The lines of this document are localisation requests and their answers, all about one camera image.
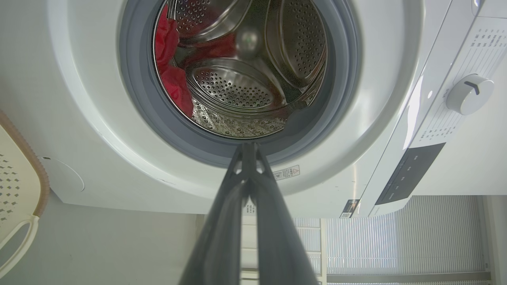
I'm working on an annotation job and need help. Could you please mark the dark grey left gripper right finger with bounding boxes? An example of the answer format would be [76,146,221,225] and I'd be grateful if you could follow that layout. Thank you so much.
[249,143,319,285]

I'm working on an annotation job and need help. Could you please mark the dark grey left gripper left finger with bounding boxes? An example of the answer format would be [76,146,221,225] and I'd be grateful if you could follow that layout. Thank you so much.
[179,143,250,285]

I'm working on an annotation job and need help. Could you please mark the red cloth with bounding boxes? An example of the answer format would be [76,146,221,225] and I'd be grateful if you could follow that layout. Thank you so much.
[154,5,238,118]

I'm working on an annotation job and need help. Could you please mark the cream perforated laundry basket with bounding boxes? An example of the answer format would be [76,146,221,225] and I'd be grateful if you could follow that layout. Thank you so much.
[0,110,50,278]

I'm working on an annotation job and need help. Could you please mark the white window blinds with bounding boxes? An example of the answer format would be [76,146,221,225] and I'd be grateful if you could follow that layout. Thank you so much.
[242,195,492,285]

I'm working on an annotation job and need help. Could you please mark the white front-load washing machine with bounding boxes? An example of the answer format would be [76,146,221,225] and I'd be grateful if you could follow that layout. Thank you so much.
[47,0,507,219]

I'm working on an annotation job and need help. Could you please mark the stainless steel perforated drum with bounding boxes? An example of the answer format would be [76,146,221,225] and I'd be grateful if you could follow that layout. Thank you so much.
[153,0,328,139]

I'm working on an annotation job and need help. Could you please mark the grey rubber door gasket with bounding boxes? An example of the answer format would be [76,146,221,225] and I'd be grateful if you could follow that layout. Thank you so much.
[118,0,362,169]

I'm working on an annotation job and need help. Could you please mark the white program dial knob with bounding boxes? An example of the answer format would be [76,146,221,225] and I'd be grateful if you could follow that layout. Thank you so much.
[446,74,495,116]

